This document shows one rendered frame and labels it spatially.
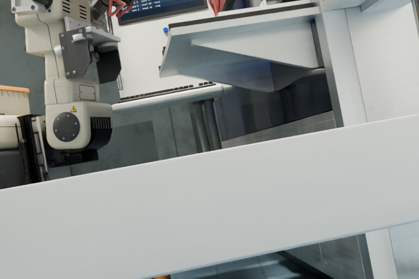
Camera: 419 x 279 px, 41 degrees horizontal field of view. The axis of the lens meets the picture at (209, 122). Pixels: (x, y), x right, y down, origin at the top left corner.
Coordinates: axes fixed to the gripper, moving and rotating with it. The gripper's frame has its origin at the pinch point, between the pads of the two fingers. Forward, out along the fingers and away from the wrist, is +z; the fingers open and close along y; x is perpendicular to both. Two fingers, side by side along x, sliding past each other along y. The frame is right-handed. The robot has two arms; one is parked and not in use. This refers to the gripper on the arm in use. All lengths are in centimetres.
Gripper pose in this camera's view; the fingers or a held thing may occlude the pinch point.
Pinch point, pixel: (217, 18)
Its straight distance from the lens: 159.9
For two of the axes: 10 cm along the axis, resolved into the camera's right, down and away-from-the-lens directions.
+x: -1.4, 0.9, 9.9
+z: 0.3, 10.0, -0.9
